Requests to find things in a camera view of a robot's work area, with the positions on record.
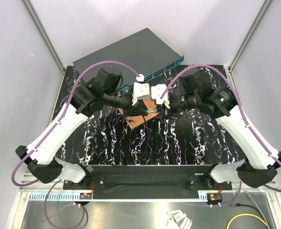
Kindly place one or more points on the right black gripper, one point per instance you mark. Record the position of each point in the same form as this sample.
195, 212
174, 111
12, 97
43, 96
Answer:
165, 111

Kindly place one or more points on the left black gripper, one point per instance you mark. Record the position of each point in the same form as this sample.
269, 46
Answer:
139, 109

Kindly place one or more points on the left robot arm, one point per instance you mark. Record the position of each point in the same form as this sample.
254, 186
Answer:
95, 87

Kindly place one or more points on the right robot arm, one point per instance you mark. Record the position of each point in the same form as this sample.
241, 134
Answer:
193, 90

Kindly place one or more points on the wooden board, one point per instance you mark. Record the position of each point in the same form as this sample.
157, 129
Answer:
149, 104

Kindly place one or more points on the pile of white modules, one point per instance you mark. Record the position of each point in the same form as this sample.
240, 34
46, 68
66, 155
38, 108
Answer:
178, 219

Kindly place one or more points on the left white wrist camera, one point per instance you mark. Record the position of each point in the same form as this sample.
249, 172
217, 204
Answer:
141, 90

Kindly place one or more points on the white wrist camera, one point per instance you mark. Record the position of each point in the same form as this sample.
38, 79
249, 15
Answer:
141, 90
158, 96

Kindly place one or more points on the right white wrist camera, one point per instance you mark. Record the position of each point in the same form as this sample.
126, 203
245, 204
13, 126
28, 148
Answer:
158, 96

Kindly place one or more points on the dark teal network switch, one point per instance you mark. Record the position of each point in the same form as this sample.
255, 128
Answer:
143, 51

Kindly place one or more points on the white slotted cable duct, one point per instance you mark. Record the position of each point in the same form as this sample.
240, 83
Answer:
61, 196

